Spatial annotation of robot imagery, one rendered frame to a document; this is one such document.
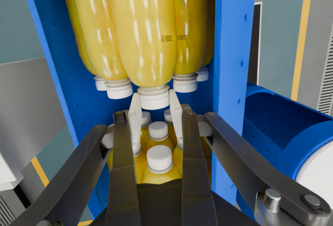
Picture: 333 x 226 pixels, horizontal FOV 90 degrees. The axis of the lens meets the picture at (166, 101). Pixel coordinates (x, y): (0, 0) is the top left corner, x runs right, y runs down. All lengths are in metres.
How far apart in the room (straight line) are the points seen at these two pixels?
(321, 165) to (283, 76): 1.26
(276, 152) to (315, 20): 1.41
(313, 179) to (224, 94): 0.54
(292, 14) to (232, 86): 1.61
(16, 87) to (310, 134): 0.90
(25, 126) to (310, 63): 2.00
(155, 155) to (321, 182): 0.55
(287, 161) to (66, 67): 0.63
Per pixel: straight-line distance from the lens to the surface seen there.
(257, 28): 1.43
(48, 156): 1.96
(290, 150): 0.65
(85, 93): 0.35
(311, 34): 1.91
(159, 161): 0.26
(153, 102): 0.20
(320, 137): 0.64
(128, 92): 0.26
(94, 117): 0.37
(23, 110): 0.69
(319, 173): 0.67
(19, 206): 2.28
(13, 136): 0.65
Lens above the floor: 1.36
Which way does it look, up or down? 69 degrees down
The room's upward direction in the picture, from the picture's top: 165 degrees clockwise
